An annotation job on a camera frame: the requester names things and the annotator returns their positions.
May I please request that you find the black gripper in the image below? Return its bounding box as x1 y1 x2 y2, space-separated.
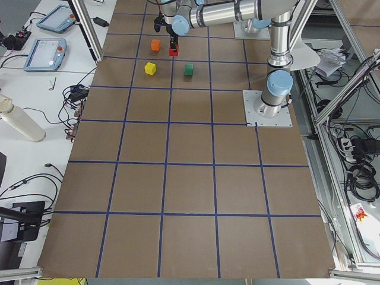
154 13 178 50

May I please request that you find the red wooden block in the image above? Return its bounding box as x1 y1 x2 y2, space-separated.
169 46 179 57

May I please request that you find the orange wooden block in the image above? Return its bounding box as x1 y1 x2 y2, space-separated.
151 39 161 52

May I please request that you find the green wooden block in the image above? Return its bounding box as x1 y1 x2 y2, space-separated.
184 63 194 77

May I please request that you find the yellow wooden block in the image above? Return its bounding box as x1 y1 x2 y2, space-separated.
144 62 157 76

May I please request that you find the black power adapter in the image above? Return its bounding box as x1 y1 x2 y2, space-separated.
93 17 109 27

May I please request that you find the teach pendant upper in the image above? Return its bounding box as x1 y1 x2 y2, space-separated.
36 5 76 33

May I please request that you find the teach pendant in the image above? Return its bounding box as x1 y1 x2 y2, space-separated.
36 5 76 33
23 38 67 72

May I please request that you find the teach pendant lower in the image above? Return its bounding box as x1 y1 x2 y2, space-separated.
23 38 67 72

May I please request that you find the hex key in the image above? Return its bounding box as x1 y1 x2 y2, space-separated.
48 77 56 91

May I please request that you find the white bottle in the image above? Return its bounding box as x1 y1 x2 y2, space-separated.
1 94 46 142

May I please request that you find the white power strip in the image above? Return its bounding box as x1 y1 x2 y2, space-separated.
337 137 356 163

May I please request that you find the black device on stand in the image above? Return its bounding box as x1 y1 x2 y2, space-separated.
1 201 45 242

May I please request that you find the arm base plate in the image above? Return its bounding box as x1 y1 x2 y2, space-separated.
233 20 270 40
242 90 293 128

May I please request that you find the aluminium frame post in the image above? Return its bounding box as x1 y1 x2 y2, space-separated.
68 0 104 62

